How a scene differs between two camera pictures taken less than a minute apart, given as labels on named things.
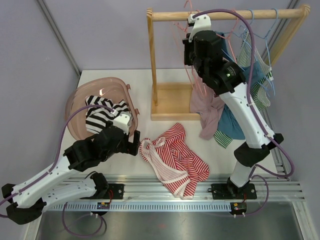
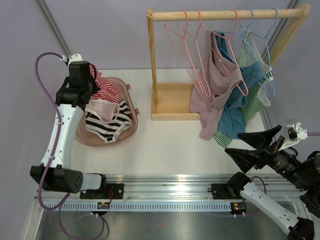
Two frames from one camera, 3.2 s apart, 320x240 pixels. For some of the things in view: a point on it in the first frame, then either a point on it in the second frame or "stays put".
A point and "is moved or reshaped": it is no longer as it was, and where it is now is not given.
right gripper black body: [190, 59] to [268, 154]
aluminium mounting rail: [277, 186] stays put
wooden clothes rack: [172, 101] stays put
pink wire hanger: [177, 24] to [179, 43]
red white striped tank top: [178, 167] to [108, 91]
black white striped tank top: [96, 118] is moved or reshaped
